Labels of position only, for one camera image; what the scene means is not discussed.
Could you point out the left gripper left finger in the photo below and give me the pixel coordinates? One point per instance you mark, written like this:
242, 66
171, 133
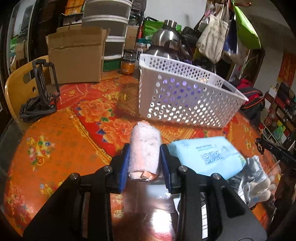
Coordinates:
80, 209

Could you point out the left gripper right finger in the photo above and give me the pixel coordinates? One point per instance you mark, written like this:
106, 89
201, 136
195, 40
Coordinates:
228, 217

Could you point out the light blue wet wipes pack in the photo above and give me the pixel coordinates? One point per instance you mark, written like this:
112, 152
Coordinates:
208, 155

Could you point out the pink towel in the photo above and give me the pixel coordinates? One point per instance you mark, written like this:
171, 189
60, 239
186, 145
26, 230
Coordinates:
145, 142

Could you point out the purple sanitary pad pack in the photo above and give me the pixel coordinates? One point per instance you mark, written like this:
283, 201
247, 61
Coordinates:
178, 91

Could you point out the shelf with small items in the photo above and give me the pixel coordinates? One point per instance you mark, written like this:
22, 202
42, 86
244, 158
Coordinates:
278, 117

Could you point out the red and black jacket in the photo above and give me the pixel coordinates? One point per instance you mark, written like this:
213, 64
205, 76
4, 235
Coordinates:
256, 103

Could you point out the white hanging shopping bag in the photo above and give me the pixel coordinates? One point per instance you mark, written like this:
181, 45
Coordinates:
233, 47

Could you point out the lime green hanging bag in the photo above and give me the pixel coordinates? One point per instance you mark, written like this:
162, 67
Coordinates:
245, 30

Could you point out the white perforated plastic basket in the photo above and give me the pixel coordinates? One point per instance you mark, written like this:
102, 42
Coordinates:
220, 101

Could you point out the beige canvas tote bag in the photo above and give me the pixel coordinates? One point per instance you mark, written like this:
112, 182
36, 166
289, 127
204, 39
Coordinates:
211, 42

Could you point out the black folding phone stand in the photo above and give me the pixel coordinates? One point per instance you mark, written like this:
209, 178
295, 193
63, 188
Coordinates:
44, 103

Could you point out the yellow wooden chair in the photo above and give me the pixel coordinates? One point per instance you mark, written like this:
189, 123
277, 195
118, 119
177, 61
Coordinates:
21, 86

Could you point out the orange jam jar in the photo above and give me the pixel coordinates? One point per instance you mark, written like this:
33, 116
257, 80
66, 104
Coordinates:
127, 66

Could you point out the brown cardboard box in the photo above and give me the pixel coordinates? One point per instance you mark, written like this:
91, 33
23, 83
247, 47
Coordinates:
77, 53

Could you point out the stainless steel kettle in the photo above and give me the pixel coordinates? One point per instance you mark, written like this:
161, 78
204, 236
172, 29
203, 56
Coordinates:
167, 42

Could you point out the green shopping bag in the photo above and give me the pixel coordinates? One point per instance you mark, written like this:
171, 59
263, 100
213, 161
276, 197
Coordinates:
151, 26

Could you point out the dark wooden glass cabinet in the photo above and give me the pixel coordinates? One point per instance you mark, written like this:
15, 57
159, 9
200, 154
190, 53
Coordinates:
24, 27

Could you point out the stacked grey drawer tower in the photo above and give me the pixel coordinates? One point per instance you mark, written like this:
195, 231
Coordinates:
110, 15

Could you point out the red wall banner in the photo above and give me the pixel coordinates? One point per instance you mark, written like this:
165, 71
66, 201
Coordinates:
287, 69

